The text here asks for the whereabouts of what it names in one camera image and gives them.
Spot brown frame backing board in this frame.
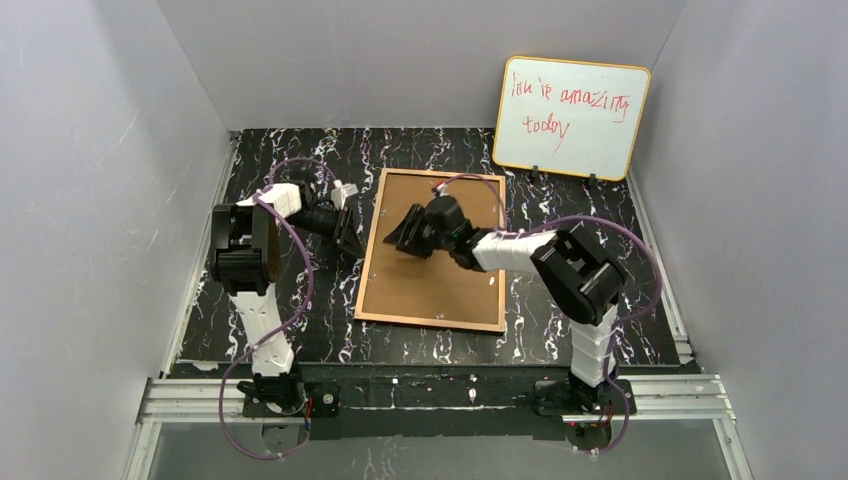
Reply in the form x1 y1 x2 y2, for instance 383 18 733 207
362 174 501 326

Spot black wooden picture frame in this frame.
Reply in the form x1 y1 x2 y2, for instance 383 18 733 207
354 168 508 334

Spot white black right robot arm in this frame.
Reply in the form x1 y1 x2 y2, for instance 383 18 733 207
383 195 625 388

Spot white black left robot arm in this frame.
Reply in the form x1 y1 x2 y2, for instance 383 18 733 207
208 180 364 378

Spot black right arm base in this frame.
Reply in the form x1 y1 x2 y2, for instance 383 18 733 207
526 377 637 417

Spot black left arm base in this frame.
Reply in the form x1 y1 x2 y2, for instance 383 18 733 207
236 374 340 420

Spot whiteboard with red writing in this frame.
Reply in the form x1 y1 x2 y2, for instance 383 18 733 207
492 56 652 181

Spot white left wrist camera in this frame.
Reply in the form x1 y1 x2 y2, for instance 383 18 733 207
330 179 359 210

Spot aluminium mounting rail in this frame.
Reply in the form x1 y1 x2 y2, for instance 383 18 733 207
137 367 752 479

